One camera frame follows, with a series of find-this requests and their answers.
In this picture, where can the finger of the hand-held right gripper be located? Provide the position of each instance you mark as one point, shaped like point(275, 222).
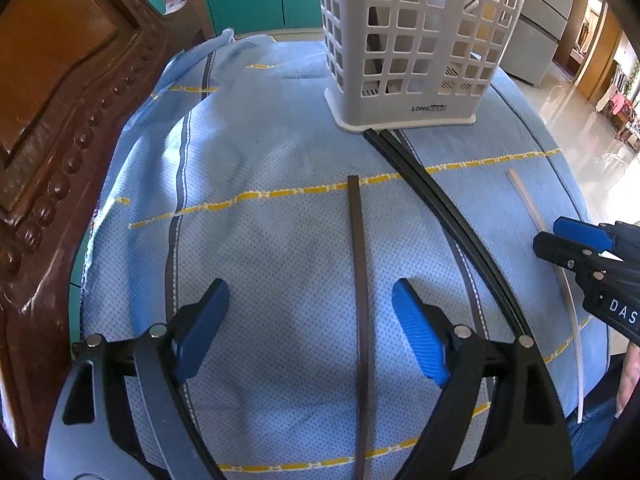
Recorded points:
point(580, 231)
point(560, 254)

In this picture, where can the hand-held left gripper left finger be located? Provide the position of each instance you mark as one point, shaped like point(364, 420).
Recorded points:
point(205, 330)

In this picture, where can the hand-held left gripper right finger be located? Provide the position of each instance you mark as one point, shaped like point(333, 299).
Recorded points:
point(420, 335)

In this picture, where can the beige chopstick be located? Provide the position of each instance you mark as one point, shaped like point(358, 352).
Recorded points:
point(575, 320)

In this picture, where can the dark brown chopstick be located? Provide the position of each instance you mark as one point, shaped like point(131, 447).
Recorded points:
point(359, 310)

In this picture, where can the black chopstick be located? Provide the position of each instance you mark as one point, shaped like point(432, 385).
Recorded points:
point(450, 220)
point(480, 237)

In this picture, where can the white plastic utensil holder basket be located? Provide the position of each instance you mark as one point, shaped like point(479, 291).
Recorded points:
point(410, 60)

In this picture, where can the person's right hand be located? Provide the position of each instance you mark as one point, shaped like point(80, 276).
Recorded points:
point(630, 385)

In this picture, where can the light blue checked cloth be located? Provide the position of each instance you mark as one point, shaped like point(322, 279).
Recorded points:
point(260, 235)

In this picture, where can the person's blue jeans leg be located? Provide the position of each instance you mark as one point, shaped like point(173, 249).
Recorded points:
point(592, 435)

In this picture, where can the carved wooden headboard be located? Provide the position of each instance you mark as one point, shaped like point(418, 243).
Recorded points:
point(60, 135)

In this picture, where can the wooden door frame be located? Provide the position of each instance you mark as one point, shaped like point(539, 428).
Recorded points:
point(592, 35)

